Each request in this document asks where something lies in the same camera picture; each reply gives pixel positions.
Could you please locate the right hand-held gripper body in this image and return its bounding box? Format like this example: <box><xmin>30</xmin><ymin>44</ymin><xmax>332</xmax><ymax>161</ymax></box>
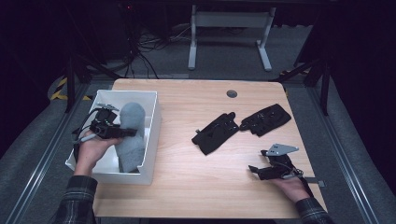
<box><xmin>261</xmin><ymin>143</ymin><xmax>304</xmax><ymax>181</ymax></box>

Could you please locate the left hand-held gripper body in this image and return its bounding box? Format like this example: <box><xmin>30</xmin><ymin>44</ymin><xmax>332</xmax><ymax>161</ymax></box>
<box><xmin>89</xmin><ymin>102</ymin><xmax>125</xmax><ymax>140</ymax></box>

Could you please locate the grey sock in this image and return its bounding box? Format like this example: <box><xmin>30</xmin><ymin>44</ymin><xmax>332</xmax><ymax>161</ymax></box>
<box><xmin>114</xmin><ymin>102</ymin><xmax>148</xmax><ymax>174</ymax></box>

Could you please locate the white plastic box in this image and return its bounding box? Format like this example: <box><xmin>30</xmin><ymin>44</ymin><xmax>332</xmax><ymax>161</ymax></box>
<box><xmin>64</xmin><ymin>89</ymin><xmax>163</xmax><ymax>186</ymax></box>

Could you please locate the person's right hand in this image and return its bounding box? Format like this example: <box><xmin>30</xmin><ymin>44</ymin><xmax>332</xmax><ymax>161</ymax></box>
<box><xmin>270</xmin><ymin>175</ymin><xmax>313</xmax><ymax>203</ymax></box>

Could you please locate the person's left hand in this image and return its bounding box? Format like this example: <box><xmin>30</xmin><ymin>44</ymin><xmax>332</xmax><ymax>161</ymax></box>
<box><xmin>74</xmin><ymin>135</ymin><xmax>124</xmax><ymax>177</ymax></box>

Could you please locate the black metal stand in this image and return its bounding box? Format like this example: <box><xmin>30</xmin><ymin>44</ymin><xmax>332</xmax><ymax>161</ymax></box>
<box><xmin>270</xmin><ymin>58</ymin><xmax>332</xmax><ymax>117</ymax></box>
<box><xmin>63</xmin><ymin>51</ymin><xmax>123</xmax><ymax>114</ymax></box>

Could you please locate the yellow black hazard tape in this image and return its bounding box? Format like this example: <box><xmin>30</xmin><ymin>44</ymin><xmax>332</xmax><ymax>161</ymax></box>
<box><xmin>49</xmin><ymin>77</ymin><xmax>93</xmax><ymax>102</ymax></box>

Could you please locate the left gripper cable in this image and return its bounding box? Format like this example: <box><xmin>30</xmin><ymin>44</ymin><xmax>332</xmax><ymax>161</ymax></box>
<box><xmin>71</xmin><ymin>107</ymin><xmax>104</xmax><ymax>154</ymax></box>

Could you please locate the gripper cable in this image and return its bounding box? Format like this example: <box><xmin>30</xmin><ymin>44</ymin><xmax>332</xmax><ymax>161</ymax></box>
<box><xmin>292</xmin><ymin>169</ymin><xmax>327</xmax><ymax>189</ymax></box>
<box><xmin>71</xmin><ymin>107</ymin><xmax>104</xmax><ymax>154</ymax></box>

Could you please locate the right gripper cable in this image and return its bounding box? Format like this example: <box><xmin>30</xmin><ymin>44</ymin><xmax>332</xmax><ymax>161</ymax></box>
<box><xmin>292</xmin><ymin>169</ymin><xmax>327</xmax><ymax>189</ymax></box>

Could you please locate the metal floor rail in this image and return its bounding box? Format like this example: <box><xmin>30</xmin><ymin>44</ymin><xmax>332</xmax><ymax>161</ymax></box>
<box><xmin>4</xmin><ymin>83</ymin><xmax>92</xmax><ymax>224</ymax></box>
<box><xmin>306</xmin><ymin>86</ymin><xmax>381</xmax><ymax>224</ymax></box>

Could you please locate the bundle of floor cables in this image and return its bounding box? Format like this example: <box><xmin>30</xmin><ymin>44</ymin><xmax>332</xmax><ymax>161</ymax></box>
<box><xmin>122</xmin><ymin>22</ymin><xmax>194</xmax><ymax>79</ymax></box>

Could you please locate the white desk frame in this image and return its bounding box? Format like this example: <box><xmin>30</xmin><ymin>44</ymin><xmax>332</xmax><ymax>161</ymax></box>
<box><xmin>187</xmin><ymin>4</ymin><xmax>277</xmax><ymax>72</ymax></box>

